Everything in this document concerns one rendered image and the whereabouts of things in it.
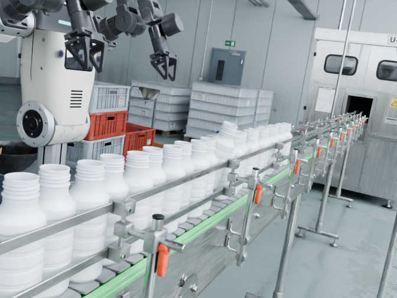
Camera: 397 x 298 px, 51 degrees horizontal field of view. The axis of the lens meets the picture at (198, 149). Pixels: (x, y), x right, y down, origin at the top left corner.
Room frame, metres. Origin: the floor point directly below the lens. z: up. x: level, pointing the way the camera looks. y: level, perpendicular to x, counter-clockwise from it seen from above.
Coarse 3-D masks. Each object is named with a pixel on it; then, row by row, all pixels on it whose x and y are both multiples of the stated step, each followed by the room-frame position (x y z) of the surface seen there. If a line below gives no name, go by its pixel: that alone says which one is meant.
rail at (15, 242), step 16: (240, 160) 1.05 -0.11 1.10; (192, 176) 0.78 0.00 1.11; (144, 192) 0.62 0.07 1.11; (160, 192) 0.67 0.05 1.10; (96, 208) 0.52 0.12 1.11; (112, 208) 0.55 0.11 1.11; (192, 208) 0.80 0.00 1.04; (64, 224) 0.46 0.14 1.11; (16, 240) 0.40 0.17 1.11; (32, 240) 0.42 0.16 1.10; (128, 240) 0.60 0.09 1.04; (96, 256) 0.53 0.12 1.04; (64, 272) 0.47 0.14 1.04; (32, 288) 0.42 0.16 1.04; (48, 288) 0.45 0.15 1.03
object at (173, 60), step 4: (164, 56) 1.55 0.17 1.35; (168, 56) 1.54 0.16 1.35; (172, 56) 1.55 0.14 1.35; (172, 60) 1.59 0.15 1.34; (176, 60) 1.58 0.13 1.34; (168, 64) 1.59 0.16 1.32; (172, 64) 1.59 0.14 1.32; (176, 64) 1.58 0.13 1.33; (164, 68) 1.60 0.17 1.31; (176, 68) 1.58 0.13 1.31; (168, 72) 1.59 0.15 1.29; (176, 72) 1.58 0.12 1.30; (168, 76) 1.59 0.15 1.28; (172, 80) 1.58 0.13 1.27
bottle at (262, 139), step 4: (256, 128) 1.30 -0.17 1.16; (260, 128) 1.32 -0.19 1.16; (264, 128) 1.32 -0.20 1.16; (260, 132) 1.29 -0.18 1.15; (264, 132) 1.29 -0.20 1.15; (260, 136) 1.29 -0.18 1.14; (264, 136) 1.29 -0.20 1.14; (260, 140) 1.29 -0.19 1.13; (264, 140) 1.29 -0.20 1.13; (264, 144) 1.28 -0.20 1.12; (268, 144) 1.30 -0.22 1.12; (264, 152) 1.28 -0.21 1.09; (260, 156) 1.28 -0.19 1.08; (264, 156) 1.28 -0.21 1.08; (260, 160) 1.28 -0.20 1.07; (264, 160) 1.29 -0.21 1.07; (260, 164) 1.28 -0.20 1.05; (264, 164) 1.29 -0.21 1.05; (260, 168) 1.28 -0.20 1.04; (260, 176) 1.28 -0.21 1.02; (260, 180) 1.29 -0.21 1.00
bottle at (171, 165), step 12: (168, 144) 0.78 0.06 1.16; (168, 156) 0.75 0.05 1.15; (180, 156) 0.76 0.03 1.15; (168, 168) 0.74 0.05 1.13; (180, 168) 0.76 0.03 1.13; (168, 180) 0.74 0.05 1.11; (168, 192) 0.74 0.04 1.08; (180, 192) 0.75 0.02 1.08; (168, 204) 0.74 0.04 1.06; (180, 204) 0.76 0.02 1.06; (168, 228) 0.74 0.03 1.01
